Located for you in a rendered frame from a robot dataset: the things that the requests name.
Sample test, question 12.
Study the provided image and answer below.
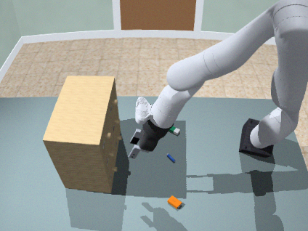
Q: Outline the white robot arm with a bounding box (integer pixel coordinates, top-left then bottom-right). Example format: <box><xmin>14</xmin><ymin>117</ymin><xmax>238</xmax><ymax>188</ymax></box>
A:
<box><xmin>156</xmin><ymin>0</ymin><xmax>308</xmax><ymax>148</ymax></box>

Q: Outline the orange rectangular block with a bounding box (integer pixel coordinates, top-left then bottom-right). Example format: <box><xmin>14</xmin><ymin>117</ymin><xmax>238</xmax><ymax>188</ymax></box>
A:
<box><xmin>168</xmin><ymin>196</ymin><xmax>182</xmax><ymax>209</ymax></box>

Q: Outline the wooden drawer front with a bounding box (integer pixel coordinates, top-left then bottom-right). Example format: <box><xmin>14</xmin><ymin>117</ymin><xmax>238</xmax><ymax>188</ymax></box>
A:
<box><xmin>111</xmin><ymin>105</ymin><xmax>120</xmax><ymax>141</ymax></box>
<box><xmin>104</xmin><ymin>135</ymin><xmax>115</xmax><ymax>176</ymax></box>
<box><xmin>108</xmin><ymin>155</ymin><xmax>117</xmax><ymax>189</ymax></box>
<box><xmin>108</xmin><ymin>82</ymin><xmax>118</xmax><ymax>125</ymax></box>
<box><xmin>113</xmin><ymin>123</ymin><xmax>122</xmax><ymax>158</ymax></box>
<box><xmin>100</xmin><ymin>112</ymin><xmax>111</xmax><ymax>160</ymax></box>

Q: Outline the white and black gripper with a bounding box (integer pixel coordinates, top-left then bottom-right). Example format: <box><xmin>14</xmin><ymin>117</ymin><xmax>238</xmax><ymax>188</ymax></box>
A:
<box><xmin>129</xmin><ymin>97</ymin><xmax>179</xmax><ymax>159</ymax></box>

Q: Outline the light wooden chest of drawers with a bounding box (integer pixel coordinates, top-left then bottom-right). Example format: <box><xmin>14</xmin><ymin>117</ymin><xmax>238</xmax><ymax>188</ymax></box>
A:
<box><xmin>43</xmin><ymin>76</ymin><xmax>116</xmax><ymax>193</ymax></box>

